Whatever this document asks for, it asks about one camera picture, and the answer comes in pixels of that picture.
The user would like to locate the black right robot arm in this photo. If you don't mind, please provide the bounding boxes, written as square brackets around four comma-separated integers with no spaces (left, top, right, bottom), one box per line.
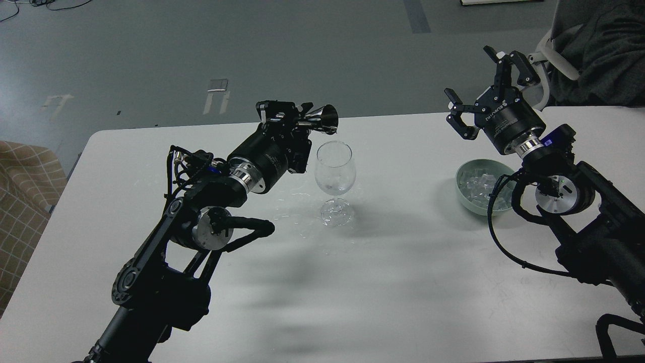
[444,45,644,362]

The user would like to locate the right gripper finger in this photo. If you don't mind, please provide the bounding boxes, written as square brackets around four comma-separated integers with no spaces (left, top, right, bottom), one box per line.
[483,45,541,99]
[444,88,483,140]

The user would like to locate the clear wine glass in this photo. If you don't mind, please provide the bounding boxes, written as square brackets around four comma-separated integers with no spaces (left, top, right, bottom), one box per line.
[314,141,356,227]

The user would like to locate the black floor cables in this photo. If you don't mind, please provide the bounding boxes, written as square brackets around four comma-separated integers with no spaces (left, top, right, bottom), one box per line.
[0,0,94,23]

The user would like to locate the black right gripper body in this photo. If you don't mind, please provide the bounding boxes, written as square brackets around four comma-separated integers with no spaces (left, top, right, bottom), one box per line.
[474,86,546,155]

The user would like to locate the person in grey clothes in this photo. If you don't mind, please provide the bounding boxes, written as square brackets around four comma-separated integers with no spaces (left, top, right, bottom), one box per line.
[550,1,644,106]

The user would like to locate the steel cocktail jigger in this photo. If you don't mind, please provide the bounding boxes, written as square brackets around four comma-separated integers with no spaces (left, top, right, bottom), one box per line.
[296,102,339,135]

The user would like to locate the clear ice cubes pile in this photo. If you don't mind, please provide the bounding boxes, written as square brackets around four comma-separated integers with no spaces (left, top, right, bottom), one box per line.
[456,168,514,216]

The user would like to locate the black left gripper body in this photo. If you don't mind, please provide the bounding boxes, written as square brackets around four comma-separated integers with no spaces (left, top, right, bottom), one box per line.
[227,126,310,195]

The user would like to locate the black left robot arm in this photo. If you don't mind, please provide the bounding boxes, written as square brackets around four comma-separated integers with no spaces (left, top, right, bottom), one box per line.
[84,100,339,362]

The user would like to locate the green bowl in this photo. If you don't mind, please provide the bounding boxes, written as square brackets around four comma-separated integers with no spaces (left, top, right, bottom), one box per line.
[455,159,515,216]

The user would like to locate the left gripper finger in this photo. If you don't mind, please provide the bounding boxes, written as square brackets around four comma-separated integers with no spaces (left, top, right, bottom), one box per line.
[287,131,311,174]
[255,100,299,134]

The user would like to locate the white office chair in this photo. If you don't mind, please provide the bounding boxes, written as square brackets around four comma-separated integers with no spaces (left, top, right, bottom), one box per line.
[528,29,580,111]

